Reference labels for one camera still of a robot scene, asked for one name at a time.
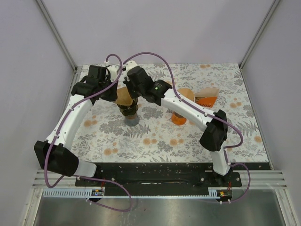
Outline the dark green dripper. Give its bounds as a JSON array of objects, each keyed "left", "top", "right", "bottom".
[{"left": 117, "top": 98, "right": 139, "bottom": 117}]

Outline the brown paper coffee filter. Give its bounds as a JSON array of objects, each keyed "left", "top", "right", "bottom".
[{"left": 177, "top": 88, "right": 195, "bottom": 102}]

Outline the orange glass carafe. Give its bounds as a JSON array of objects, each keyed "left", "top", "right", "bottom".
[{"left": 171, "top": 112, "right": 187, "bottom": 126}]

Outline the orange coffee filter pack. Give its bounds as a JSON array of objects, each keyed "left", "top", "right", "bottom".
[{"left": 194, "top": 88, "right": 220, "bottom": 108}]

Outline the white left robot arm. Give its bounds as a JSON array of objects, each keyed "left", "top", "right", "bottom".
[{"left": 34, "top": 65, "right": 120, "bottom": 186}]

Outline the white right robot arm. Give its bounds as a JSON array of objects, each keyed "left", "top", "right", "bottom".
[{"left": 123, "top": 63, "right": 231, "bottom": 186}]

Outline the floral patterned tablecloth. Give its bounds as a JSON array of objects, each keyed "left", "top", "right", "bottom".
[{"left": 71, "top": 63, "right": 268, "bottom": 162}]

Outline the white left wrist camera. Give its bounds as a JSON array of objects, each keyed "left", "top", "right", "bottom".
[{"left": 103, "top": 61, "right": 119, "bottom": 82}]

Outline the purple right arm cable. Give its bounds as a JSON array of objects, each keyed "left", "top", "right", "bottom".
[{"left": 123, "top": 51, "right": 251, "bottom": 204}]

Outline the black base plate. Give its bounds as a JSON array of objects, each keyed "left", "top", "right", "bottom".
[{"left": 75, "top": 161, "right": 242, "bottom": 197}]

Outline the white slotted cable duct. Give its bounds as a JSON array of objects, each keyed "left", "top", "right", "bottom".
[{"left": 42, "top": 188, "right": 222, "bottom": 200}]

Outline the aluminium frame rail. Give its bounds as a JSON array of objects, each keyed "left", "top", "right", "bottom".
[{"left": 32, "top": 169, "right": 288, "bottom": 189}]

